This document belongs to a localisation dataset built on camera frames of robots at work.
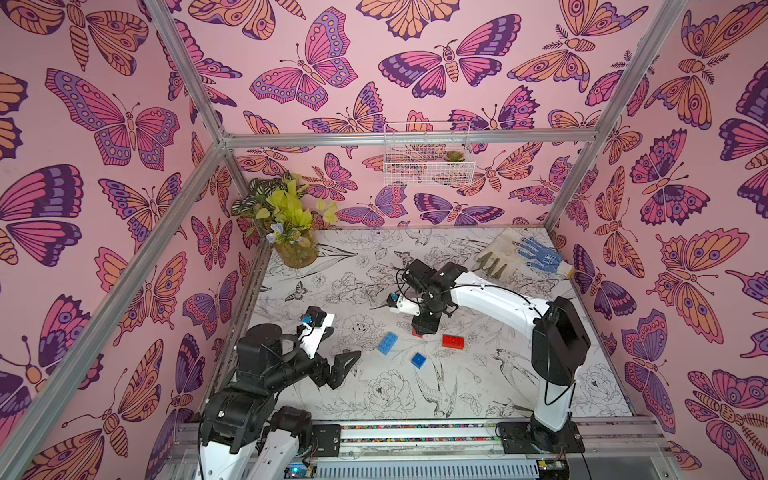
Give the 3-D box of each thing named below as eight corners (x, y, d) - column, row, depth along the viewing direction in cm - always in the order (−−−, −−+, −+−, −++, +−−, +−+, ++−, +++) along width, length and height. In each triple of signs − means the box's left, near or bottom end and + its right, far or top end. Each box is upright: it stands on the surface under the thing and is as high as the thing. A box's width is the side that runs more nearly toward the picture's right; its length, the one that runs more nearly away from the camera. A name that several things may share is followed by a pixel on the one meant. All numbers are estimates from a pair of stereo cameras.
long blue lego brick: (376, 349, 91) (375, 346, 90) (387, 333, 95) (387, 330, 93) (387, 356, 90) (386, 353, 88) (398, 339, 93) (398, 336, 91)
